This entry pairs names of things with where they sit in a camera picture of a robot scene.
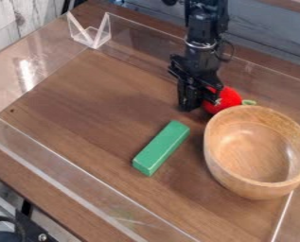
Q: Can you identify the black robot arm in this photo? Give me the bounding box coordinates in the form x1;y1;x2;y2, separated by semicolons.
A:
169;0;229;112

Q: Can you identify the black cable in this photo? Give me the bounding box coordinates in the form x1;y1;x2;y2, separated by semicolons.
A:
0;215;31;242

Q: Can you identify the green rectangular block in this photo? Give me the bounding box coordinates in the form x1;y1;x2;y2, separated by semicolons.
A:
131;120;190;177

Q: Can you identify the black metal clamp base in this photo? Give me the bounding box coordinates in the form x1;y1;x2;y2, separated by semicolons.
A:
0;211;58;242

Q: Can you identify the wooden bowl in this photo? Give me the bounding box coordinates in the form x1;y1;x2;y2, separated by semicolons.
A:
202;106;300;199

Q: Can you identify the clear acrylic enclosure wall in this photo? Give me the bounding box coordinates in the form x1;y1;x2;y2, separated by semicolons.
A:
0;10;300;242

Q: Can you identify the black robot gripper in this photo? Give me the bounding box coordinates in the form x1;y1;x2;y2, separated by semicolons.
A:
169;39;224;112

